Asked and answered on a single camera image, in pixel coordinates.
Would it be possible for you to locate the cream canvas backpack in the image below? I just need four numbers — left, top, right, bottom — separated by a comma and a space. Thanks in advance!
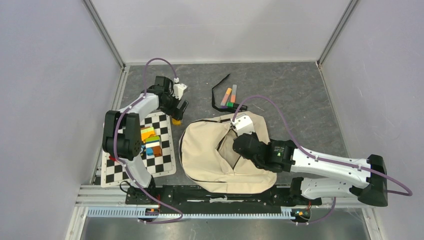
178, 111, 277, 194

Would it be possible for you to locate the green marker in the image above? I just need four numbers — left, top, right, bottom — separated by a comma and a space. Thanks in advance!
226, 102, 248, 111

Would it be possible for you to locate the coral highlighter pen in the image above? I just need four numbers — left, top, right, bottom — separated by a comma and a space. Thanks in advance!
230, 84, 238, 103

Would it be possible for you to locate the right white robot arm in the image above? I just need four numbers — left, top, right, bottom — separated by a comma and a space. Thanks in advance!
232, 133, 388, 207

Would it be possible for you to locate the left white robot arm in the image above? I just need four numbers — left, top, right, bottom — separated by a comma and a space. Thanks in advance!
102, 76, 189, 204

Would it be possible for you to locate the yellow cube block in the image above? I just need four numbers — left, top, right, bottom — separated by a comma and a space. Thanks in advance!
171, 118, 182, 126

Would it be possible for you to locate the colourful block stack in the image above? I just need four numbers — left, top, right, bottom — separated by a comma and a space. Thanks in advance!
140, 126, 163, 157

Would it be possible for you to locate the checkered chess mat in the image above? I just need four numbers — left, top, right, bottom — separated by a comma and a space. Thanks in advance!
93, 111, 177, 188

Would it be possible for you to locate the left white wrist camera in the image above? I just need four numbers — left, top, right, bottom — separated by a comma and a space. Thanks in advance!
172, 77, 188, 100

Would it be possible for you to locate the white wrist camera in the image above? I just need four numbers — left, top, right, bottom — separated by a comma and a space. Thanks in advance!
231, 113, 255, 136
172, 77, 188, 100

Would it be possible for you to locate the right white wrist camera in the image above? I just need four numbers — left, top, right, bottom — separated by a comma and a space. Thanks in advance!
231, 113, 255, 136

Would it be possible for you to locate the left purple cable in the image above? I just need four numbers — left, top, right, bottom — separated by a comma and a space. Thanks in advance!
112, 57, 184, 225

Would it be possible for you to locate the purple cable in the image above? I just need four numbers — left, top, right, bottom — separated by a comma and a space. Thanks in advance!
231, 95, 414, 226
112, 57, 184, 225

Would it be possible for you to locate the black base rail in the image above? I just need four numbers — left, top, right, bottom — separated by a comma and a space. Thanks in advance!
120, 185, 322, 217

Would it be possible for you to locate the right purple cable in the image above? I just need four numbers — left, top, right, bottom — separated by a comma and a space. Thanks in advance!
231, 95, 414, 226

